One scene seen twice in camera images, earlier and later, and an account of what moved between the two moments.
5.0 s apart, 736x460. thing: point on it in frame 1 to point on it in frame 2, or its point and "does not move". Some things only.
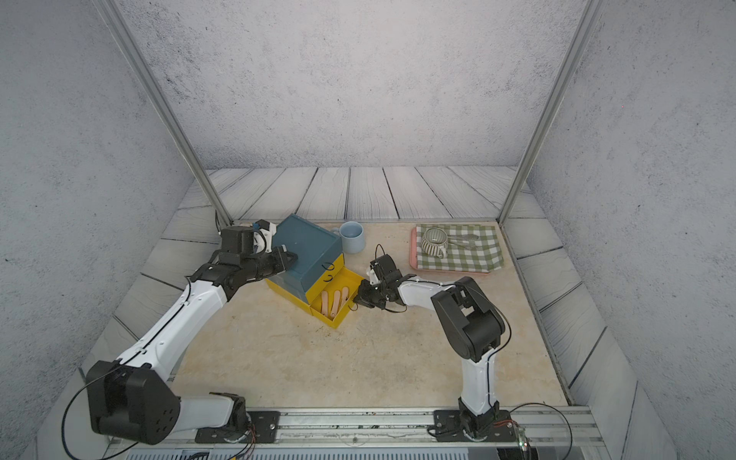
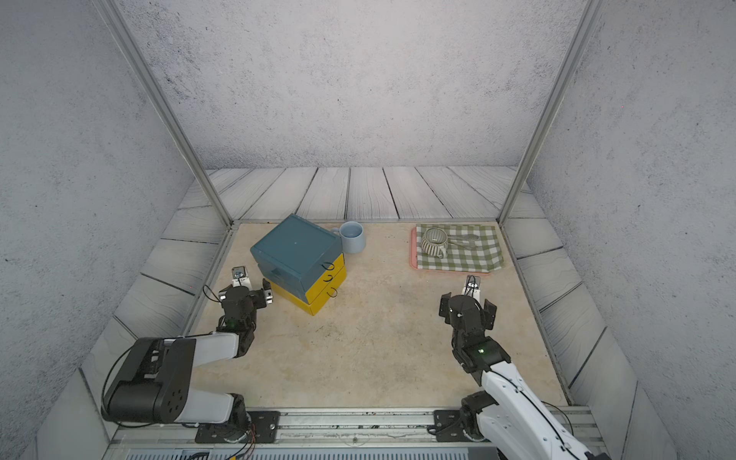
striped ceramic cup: [434, 241] does not move
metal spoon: [464, 240] does not move
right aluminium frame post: [577, 44] does not move
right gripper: [362, 299] to [447, 307]
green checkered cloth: [486, 257] does not move
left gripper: [281, 264] to [261, 301]
